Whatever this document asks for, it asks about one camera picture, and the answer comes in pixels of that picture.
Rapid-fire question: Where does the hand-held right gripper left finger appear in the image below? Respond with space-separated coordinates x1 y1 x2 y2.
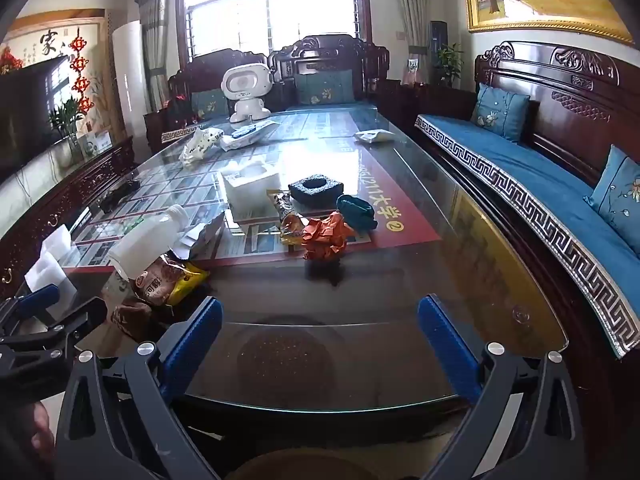
54 296 236 480

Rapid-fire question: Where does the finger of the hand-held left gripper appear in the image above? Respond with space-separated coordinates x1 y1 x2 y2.
0 297 107 356
0 284 61 332

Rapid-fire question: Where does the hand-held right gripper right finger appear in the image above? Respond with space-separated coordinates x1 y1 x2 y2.
418 294 587 480

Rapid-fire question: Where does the teal paper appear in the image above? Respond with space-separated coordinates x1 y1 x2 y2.
336 194 378 231

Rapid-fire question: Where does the person's left hand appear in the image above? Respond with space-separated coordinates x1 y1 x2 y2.
20 400 57 466

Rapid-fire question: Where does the small brown packet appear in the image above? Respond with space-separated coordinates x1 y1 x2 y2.
110 297 153 342

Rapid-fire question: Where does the brown yellow snack packet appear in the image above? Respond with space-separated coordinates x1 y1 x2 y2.
131 257 210 308

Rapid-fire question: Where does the dark wooden television cabinet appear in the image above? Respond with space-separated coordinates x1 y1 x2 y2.
0 135 136 301

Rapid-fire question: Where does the white open carton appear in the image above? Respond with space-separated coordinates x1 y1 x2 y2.
172 210 228 263

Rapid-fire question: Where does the white plastic bottle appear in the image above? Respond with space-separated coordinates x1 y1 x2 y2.
107 205 190 281

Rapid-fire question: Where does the red printed table poster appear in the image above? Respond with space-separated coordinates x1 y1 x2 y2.
70 110 443 266

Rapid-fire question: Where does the gold dark snack wrapper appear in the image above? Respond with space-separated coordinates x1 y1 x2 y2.
267 190 307 247

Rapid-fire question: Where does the white foam block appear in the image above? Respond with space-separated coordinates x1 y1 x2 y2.
220 161 285 221

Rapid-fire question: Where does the orange crumpled paper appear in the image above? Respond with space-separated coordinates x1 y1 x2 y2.
301 212 355 262

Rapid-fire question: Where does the black foam block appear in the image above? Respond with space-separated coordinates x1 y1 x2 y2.
288 173 346 207

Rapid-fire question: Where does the green plant in glass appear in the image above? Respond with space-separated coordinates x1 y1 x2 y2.
47 97 86 161

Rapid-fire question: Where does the blue patterned seat cushion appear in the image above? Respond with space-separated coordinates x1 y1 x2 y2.
415 114 640 358

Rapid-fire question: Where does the black television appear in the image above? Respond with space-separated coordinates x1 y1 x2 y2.
0 55 68 181

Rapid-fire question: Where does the white plastic bag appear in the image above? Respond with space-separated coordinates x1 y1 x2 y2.
179 127 224 168

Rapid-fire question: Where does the white wet wipes packet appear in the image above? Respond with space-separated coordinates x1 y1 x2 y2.
220 120 280 152

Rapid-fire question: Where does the white tissue packet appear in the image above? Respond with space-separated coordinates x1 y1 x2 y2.
354 128 397 145

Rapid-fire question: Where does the red knot ornament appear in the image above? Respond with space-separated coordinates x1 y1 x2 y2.
70 35 95 116

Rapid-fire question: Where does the blue embroidered pillow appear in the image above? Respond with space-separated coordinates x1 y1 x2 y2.
471 82 531 143
584 144 640 256

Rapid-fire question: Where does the white standing air conditioner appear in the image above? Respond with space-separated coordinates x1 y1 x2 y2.
111 20 151 158

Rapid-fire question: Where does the black bag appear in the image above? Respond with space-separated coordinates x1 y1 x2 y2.
165 95 193 121

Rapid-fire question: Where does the red paper ornament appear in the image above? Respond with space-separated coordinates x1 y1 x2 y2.
0 45 23 73

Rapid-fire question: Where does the teal embroidered pillow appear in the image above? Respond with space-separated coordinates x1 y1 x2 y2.
191 89 230 120
294 70 355 106

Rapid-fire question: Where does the dark wooden side table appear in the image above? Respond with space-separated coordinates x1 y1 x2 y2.
385 79 476 133

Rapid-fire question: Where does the framed calligraphy picture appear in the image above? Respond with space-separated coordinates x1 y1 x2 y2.
0 7 121 146

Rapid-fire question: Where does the white robot toy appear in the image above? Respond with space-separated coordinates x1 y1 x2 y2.
221 62 273 123

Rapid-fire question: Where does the dark carved wooden armchair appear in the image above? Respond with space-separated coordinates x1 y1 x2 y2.
145 49 273 153
269 34 391 111

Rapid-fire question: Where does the patterned curtain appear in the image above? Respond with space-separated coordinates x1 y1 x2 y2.
387 0 432 83
137 0 172 111

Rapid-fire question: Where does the long carved wooden sofa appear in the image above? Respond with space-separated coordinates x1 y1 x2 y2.
414 42 640 376

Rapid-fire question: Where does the potted green plant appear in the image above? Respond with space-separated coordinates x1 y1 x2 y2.
434 42 463 88

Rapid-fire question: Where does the window with grille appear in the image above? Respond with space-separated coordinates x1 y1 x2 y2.
182 0 361 58

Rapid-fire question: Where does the black cable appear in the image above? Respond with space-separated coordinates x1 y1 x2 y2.
97 180 141 213

